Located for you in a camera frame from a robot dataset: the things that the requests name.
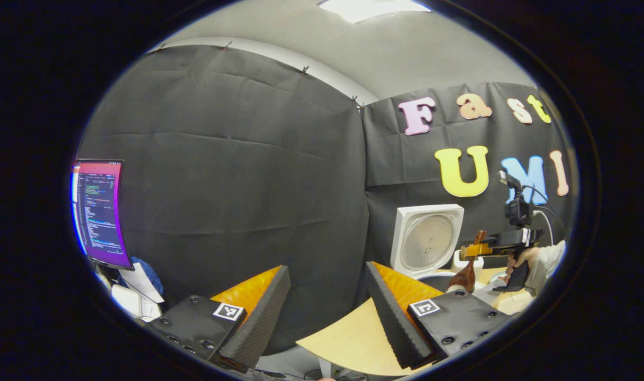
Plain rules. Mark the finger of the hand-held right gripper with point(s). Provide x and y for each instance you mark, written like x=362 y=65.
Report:
x=483 y=247

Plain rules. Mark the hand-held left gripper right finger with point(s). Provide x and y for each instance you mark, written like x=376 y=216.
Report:
x=393 y=317

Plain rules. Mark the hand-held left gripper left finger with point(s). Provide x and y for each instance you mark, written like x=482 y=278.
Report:
x=261 y=317

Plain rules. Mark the brown wooden spoon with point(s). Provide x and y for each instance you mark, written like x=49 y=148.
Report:
x=465 y=275

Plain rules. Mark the white rice cooker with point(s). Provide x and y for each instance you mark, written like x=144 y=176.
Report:
x=427 y=241

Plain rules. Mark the blue cloth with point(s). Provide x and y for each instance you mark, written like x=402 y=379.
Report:
x=151 y=270

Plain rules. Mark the white paper sheet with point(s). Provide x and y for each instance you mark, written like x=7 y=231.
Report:
x=144 y=283

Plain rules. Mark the white box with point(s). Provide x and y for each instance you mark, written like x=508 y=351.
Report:
x=128 y=304

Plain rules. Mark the computer monitor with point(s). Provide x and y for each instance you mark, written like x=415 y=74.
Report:
x=100 y=211

